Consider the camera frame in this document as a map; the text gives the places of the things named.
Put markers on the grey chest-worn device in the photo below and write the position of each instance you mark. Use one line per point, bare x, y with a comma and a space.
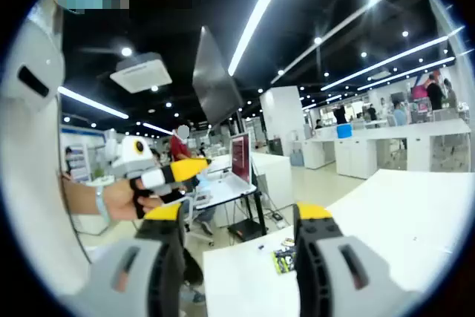
22, 53

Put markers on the office chair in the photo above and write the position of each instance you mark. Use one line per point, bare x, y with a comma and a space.
200, 224

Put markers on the blue box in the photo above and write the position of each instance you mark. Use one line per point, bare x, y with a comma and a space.
344, 131

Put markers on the hanging dark panel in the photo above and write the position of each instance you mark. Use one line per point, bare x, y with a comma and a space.
215, 83

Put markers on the monitor with red screen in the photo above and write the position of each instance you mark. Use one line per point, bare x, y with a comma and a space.
241, 155

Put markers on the gold foil snack packet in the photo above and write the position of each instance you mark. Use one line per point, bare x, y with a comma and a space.
288, 241

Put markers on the white office desk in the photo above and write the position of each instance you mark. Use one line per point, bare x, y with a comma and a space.
226, 189

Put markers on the long ceiling light strip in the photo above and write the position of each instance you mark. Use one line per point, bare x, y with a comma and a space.
256, 23

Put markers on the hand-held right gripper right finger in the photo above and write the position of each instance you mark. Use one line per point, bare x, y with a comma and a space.
334, 257

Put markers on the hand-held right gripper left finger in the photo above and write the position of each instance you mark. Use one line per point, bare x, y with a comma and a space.
111, 276

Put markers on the ceiling air conditioner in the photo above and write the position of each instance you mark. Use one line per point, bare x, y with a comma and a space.
143, 72

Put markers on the white pillar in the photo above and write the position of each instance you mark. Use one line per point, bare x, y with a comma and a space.
282, 116

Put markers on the green and black packet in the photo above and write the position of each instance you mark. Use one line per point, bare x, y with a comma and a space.
284, 261

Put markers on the pink banner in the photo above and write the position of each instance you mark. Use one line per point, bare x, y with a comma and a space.
420, 92

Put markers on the person's left hand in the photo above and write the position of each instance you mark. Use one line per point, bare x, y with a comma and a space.
118, 198

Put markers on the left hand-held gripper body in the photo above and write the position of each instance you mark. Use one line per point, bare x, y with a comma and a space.
130, 157

